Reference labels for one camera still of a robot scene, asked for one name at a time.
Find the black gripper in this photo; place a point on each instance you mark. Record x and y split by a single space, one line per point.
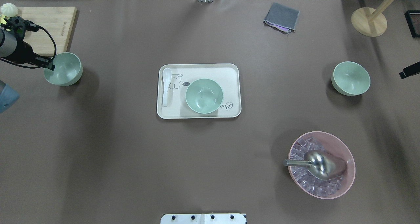
23 52

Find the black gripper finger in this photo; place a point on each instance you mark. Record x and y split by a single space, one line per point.
410 70

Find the green bowl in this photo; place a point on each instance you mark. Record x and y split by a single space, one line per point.
204 96
68 70
350 78

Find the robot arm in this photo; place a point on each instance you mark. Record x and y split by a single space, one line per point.
8 44

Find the wooden cutting board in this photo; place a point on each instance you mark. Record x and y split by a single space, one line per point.
58 21

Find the black box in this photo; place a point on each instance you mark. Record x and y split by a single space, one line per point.
413 20

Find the wooden mug tree stand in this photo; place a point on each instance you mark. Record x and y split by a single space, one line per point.
369 21

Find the white steamed bun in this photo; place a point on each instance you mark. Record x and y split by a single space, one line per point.
9 10

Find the white ceramic spoon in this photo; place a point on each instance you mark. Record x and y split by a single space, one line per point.
166 79

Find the metal ice scoop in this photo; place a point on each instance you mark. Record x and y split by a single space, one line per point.
320 164

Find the pink bowl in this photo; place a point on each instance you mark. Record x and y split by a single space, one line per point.
333 146

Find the white rectangular tray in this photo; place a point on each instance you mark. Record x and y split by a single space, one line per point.
225 74

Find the purple cloth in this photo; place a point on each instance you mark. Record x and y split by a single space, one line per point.
282 29

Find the grey folded cloth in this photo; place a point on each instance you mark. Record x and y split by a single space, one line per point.
282 16

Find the clear ice cubes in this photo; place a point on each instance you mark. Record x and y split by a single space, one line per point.
304 178

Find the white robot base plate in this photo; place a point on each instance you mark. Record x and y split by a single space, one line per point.
204 218

